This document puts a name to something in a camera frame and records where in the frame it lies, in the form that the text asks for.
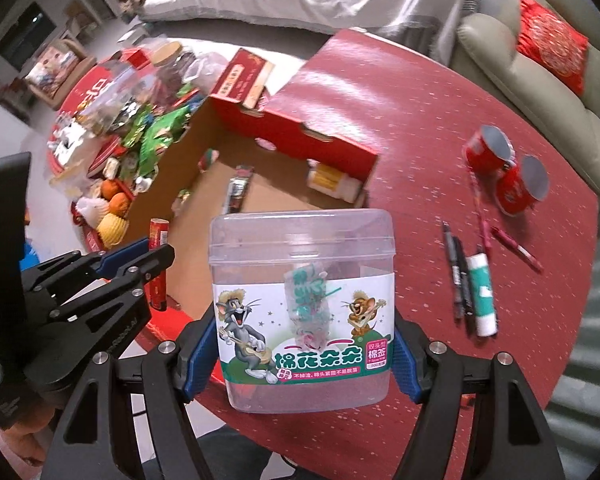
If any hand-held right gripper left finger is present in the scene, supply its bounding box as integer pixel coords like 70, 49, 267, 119
40, 302, 221, 480

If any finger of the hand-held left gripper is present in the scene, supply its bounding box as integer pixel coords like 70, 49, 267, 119
22, 239, 151, 306
50, 245, 176, 323

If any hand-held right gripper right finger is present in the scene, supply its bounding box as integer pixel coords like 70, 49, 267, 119
394, 317, 566, 480

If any black marker pen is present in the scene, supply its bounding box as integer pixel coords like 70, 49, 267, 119
452, 237, 476, 337

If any green white glue stick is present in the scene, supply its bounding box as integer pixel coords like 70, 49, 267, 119
467, 254, 499, 338

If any grey grip pen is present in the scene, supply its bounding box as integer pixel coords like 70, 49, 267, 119
440, 217, 465, 320

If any dark red emblem pack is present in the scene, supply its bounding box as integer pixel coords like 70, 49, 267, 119
222, 165, 255, 213

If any red cardboard box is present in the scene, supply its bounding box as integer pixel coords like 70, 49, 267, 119
130, 77, 381, 361

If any clear plastic container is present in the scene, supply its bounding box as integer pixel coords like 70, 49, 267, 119
209, 208, 398, 415

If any pink grip pen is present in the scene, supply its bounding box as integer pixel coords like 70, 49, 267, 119
490, 226, 544, 273

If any white bottle yellow label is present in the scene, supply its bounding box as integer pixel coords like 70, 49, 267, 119
307, 160, 363, 203

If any person's left forearm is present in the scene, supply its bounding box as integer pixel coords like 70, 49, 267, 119
0, 400, 56, 480

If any blue plastic bag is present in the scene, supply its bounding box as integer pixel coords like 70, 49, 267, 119
20, 240, 41, 276

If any fruit in yellow foam net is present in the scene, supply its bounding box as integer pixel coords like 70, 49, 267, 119
97, 212, 131, 248

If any fruit in white foam net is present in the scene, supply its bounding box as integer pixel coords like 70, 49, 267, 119
75, 197, 103, 226

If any green chip bag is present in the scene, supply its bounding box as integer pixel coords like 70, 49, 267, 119
140, 110, 191, 171

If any large clear plastic bag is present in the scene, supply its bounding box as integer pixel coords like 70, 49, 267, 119
77, 60, 151, 136

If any thin red pen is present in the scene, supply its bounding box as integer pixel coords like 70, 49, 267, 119
470, 170, 491, 263

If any round red patterned tray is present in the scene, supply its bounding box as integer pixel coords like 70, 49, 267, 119
45, 57, 151, 256

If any armchair with cushions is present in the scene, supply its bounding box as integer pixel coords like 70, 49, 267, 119
25, 42, 98, 111

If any white plastic bag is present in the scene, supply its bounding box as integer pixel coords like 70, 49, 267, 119
182, 50, 231, 96

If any glass jar wooden lid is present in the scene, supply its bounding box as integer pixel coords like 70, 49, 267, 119
150, 40, 187, 86

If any red gift carton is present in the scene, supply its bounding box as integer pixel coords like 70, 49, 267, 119
210, 49, 275, 111

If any red paper cup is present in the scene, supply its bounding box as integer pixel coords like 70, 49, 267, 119
462, 125, 516, 176
495, 155, 551, 217

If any dark television screen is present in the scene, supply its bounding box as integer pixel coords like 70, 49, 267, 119
0, 2, 58, 68

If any grey-green sofa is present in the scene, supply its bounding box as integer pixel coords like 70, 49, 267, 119
452, 0, 600, 196

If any red patterned cushion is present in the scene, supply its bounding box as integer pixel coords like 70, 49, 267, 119
516, 0, 592, 96

